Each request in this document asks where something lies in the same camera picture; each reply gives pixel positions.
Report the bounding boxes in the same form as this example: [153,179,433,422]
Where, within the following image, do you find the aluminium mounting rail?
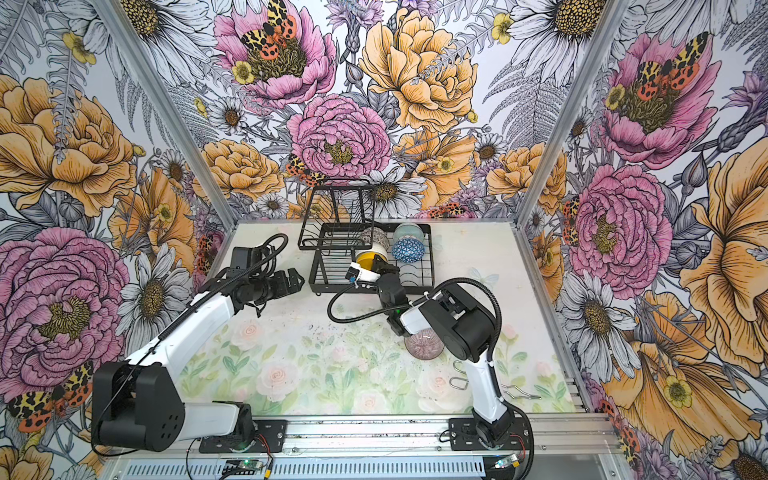
[125,412,621,459]

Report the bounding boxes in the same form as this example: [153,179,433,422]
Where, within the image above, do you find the blue patterned bowl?
[391,236,426,264]

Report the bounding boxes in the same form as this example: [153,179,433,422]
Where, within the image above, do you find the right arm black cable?
[326,275,535,480]

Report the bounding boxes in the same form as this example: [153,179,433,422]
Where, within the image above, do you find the black wire dish rack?
[297,182,435,294]

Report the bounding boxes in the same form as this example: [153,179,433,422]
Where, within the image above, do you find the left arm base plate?
[198,419,288,454]

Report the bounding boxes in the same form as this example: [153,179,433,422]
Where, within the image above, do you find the metal tongs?
[448,360,542,400]

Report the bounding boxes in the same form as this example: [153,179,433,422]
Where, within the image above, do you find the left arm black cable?
[89,232,290,457]

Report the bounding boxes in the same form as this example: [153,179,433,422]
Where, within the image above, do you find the cream white bowl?
[364,241,388,257]

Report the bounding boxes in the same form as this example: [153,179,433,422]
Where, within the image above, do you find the yellow bowl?
[355,251,388,271]

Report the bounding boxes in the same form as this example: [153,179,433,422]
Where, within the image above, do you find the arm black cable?
[89,232,290,457]
[326,275,535,480]

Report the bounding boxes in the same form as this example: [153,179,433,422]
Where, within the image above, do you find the mint green bowl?
[393,222,424,242]

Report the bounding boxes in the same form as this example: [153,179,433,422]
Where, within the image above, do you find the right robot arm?
[327,255,520,449]

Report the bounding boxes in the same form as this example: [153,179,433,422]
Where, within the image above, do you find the pink striped glass bowl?
[404,328,444,361]

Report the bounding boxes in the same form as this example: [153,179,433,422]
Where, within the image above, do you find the black white patterned bowl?
[359,227,391,250]

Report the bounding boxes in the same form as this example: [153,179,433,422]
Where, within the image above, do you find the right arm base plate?
[438,417,533,452]

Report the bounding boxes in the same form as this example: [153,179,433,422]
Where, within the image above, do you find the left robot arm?
[90,233,304,456]

